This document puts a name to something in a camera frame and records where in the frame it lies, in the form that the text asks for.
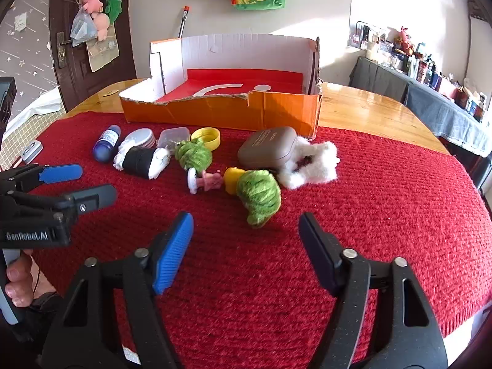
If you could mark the person's left hand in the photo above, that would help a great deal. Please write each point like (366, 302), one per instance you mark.
(19, 280)

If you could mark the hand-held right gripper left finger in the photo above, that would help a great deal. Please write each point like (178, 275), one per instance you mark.
(175, 253)

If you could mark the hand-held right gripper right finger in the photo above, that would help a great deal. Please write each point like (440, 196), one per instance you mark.
(319, 250)

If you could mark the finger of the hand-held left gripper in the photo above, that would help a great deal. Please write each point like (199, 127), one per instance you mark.
(61, 173)
(96, 196)

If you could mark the white plastic sheet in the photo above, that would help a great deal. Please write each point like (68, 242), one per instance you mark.
(34, 107)

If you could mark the small wooden tag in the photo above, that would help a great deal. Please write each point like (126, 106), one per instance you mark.
(109, 92)

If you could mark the red knitted cloth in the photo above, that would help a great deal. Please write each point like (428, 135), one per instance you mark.
(246, 276)

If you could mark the black and white cloth roll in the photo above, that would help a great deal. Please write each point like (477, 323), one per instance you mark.
(138, 161)

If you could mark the pink yellow suction toy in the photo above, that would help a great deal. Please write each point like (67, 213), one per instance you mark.
(211, 180)

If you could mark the orange cardboard box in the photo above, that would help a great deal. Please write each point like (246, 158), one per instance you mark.
(230, 115)

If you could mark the white fluffy scrunchie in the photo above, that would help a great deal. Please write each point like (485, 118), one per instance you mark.
(323, 169)

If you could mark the brown eyeshadow case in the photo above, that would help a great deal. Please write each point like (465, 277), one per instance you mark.
(265, 148)

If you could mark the yellow bottle cap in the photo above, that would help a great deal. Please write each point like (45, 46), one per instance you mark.
(213, 142)

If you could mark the brown door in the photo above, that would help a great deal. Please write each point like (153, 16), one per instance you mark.
(63, 0)

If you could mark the beige paper bag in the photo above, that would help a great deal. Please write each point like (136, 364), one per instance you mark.
(102, 53)

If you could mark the clear plastic bag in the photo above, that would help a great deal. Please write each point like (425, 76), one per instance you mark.
(82, 29)

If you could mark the red plush toy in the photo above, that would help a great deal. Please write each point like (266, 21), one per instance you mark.
(405, 42)

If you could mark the metal pole with orange tip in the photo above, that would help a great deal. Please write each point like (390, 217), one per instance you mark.
(183, 23)

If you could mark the small clear plastic box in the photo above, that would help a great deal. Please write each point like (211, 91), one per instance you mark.
(173, 136)

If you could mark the grey cloth covered sideboard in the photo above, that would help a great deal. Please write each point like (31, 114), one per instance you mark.
(434, 107)

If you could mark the green plush toy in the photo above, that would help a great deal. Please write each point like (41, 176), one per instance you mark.
(113, 9)

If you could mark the peach plush toy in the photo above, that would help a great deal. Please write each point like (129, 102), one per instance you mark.
(102, 25)

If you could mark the blue bottle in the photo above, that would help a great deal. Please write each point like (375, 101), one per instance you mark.
(105, 146)

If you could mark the green yarn ball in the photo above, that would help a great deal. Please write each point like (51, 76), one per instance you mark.
(257, 196)
(194, 155)

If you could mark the row of cosmetic bottles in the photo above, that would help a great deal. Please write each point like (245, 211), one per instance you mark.
(422, 69)

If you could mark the pink pig plush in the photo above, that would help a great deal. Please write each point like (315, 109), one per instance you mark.
(91, 2)

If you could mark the white round tin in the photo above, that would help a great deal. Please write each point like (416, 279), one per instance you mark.
(138, 136)

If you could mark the white paper note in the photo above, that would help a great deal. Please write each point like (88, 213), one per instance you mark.
(21, 21)

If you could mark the small white device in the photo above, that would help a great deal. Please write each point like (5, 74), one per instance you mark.
(31, 152)

